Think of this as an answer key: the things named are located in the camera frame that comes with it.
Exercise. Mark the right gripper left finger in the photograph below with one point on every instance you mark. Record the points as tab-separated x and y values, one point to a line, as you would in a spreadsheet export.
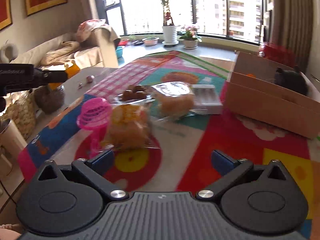
92	171

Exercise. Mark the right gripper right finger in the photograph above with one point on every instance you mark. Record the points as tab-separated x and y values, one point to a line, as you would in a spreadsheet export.
231	171

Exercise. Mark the pink plastic mesh scoop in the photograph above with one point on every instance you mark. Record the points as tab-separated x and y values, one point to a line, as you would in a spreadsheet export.
95	117

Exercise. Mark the packaged bread front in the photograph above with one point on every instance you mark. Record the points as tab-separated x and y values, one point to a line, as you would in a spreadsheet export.
129	128

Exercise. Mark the tray of brown balls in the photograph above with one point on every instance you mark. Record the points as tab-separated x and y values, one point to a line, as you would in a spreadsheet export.
134	94

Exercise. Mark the packaged bread with label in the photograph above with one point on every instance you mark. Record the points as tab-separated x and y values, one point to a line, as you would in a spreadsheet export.
175	99

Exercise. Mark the black plush toy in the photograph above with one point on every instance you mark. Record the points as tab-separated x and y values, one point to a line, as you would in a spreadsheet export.
292	80

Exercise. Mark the colourful cartoon play mat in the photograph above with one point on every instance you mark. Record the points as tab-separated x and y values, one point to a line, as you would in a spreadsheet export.
180	157

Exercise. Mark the beige sofa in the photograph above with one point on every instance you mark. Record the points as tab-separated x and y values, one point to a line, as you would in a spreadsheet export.
93	45

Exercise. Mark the pink cardboard storage box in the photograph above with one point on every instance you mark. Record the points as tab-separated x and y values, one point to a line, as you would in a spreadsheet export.
251	91

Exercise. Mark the blue plastic basin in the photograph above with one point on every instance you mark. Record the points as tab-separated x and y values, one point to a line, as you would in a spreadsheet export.
119	51

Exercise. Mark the red plastic basin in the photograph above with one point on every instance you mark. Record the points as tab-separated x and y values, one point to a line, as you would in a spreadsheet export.
124	42

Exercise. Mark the red round stool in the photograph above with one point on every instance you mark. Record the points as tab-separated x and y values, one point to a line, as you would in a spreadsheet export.
277	54

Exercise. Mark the pink flower pot plant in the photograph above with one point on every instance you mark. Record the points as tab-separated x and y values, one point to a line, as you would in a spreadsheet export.
190	38

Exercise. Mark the small pot with sprouts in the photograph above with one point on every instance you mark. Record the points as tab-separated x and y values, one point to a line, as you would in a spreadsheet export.
150	41

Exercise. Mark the beige curtain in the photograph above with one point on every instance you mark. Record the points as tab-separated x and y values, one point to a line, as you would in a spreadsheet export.
292	24

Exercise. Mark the tall plant in white pot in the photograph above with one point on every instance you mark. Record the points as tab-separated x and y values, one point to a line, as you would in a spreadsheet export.
169	28

